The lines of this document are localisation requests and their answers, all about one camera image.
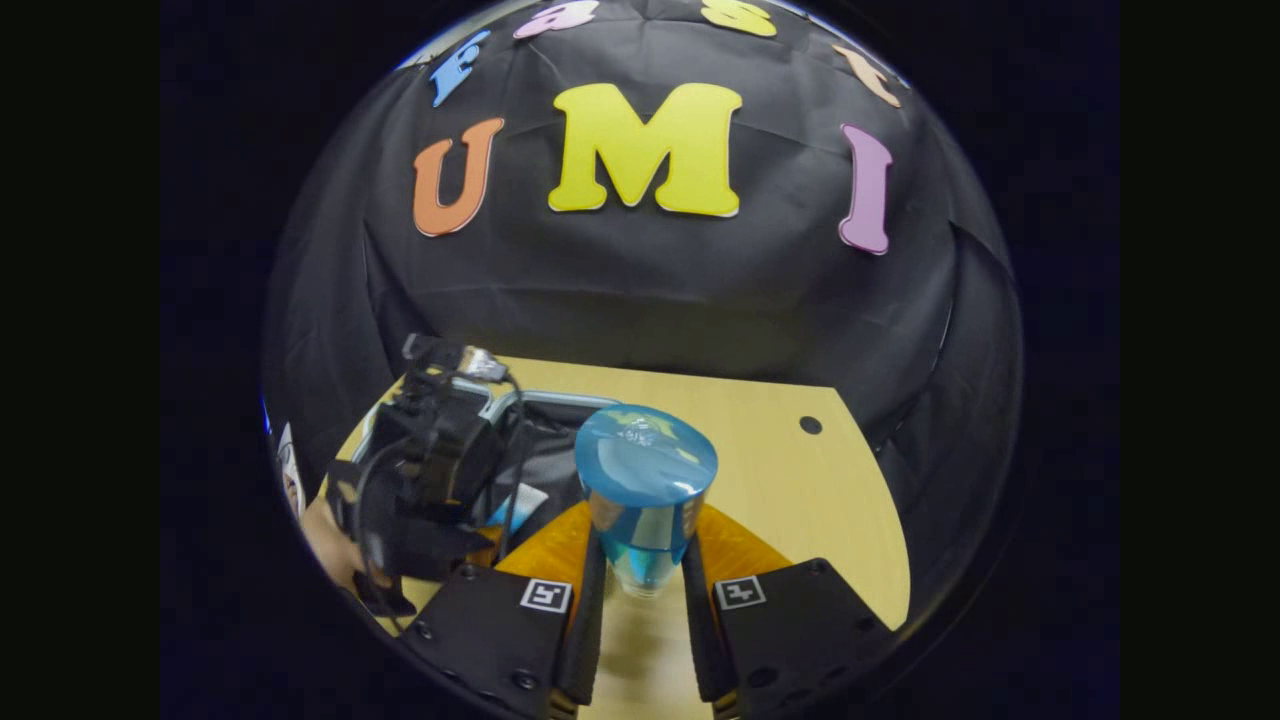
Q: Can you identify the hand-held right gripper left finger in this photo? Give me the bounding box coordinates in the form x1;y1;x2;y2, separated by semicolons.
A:
400;500;607;720

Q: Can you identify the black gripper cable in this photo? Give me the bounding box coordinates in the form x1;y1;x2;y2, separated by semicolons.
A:
350;368;528;626

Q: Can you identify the black backdrop cloth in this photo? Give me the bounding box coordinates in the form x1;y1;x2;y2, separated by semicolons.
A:
262;0;1023;641

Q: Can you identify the teal bottle with blue cap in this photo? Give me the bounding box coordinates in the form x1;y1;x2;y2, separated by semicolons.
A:
574;404;720;599

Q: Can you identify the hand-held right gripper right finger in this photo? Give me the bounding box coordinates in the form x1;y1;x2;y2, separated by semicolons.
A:
683;505;897;720

